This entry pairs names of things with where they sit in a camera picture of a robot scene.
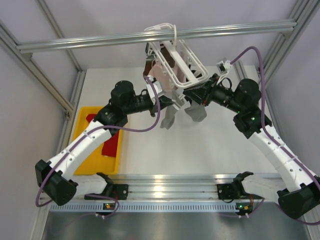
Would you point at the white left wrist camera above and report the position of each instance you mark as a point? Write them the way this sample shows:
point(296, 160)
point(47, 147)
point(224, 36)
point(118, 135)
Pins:
point(154, 87)

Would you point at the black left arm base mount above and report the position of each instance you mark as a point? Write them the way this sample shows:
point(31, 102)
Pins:
point(114, 191)

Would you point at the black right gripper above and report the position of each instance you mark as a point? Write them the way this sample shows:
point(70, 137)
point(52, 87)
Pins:
point(198, 93)

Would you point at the aluminium top crossbar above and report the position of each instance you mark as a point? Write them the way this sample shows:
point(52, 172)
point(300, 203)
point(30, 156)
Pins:
point(276, 26)

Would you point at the pink sock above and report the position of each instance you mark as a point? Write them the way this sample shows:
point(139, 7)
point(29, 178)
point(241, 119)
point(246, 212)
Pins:
point(165, 80)

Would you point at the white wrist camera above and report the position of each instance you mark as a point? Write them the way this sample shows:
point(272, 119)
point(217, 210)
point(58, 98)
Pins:
point(224, 67)
point(154, 87)

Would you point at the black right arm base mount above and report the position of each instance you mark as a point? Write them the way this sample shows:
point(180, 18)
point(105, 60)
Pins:
point(227, 192)

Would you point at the aluminium frame post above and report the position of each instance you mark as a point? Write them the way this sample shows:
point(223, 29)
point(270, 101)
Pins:
point(302, 13)
point(26, 61)

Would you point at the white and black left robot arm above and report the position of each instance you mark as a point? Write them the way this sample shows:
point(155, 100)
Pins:
point(108, 121)

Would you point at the aluminium left frame post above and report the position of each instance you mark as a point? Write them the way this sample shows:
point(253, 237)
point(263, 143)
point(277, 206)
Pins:
point(26, 61)

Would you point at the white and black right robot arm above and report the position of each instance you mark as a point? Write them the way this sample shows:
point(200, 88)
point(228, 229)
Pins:
point(299, 191)

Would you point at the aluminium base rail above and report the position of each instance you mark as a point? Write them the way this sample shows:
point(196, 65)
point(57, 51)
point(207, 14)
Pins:
point(157, 187)

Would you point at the white plastic clip hanger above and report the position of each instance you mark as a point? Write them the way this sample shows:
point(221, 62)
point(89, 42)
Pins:
point(194, 71)

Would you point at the maroon striped brown sock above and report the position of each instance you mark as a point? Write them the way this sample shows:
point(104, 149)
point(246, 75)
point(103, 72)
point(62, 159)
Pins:
point(150, 57)

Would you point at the grey sock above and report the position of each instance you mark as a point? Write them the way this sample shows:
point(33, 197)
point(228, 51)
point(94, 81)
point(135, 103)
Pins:
point(196, 111)
point(171, 110)

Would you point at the red santa sock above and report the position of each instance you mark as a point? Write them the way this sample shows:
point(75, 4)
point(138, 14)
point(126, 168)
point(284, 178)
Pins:
point(110, 146)
point(90, 117)

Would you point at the yellow plastic tray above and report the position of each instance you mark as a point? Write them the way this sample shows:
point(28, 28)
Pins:
point(96, 162)

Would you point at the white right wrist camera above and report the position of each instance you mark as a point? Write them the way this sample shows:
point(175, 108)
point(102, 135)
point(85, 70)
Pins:
point(224, 67)

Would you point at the slotted grey cable duct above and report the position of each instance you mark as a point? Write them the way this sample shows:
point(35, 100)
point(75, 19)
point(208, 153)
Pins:
point(152, 207)

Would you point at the aluminium right frame post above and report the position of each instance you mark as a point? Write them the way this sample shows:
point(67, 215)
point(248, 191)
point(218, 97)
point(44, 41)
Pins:
point(302, 13)

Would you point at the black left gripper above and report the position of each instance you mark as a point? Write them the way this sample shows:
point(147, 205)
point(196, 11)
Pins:
point(164, 101)

